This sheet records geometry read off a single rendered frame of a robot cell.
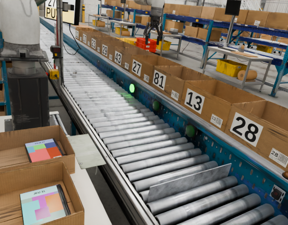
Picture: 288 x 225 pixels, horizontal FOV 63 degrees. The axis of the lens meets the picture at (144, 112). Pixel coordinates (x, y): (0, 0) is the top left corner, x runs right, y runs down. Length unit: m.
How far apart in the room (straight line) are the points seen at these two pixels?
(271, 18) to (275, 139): 5.64
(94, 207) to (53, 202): 0.14
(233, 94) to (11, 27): 1.30
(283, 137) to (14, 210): 1.07
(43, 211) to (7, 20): 0.81
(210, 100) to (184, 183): 0.52
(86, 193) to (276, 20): 6.09
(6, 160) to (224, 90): 1.33
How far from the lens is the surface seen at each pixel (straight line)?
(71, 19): 2.16
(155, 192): 1.01
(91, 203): 0.97
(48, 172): 1.03
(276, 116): 1.50
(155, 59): 2.32
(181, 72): 2.02
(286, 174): 1.13
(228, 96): 1.68
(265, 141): 1.20
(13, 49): 1.27
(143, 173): 1.13
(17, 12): 1.24
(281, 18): 6.54
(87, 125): 1.52
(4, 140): 1.28
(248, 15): 7.07
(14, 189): 1.05
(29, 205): 0.95
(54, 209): 0.92
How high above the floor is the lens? 1.44
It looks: 24 degrees down
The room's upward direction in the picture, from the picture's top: 7 degrees clockwise
